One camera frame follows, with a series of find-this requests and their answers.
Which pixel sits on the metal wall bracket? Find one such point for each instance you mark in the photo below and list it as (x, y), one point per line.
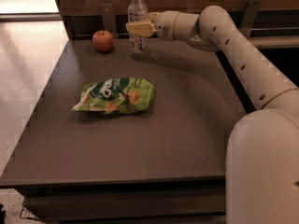
(249, 17)
(108, 17)

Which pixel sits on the green snack bag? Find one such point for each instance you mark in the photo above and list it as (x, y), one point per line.
(120, 95)

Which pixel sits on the red apple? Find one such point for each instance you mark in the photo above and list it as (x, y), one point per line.
(103, 41)

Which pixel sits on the clear plastic water bottle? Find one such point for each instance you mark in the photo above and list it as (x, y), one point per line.
(137, 11)

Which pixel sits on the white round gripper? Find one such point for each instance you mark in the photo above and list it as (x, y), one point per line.
(163, 25)

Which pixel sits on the left metal wall bracket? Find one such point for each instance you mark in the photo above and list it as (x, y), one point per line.
(108, 17)

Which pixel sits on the right metal wall bracket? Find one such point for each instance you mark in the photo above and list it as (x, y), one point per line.
(249, 17)

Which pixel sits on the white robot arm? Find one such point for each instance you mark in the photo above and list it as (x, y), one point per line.
(262, 159)

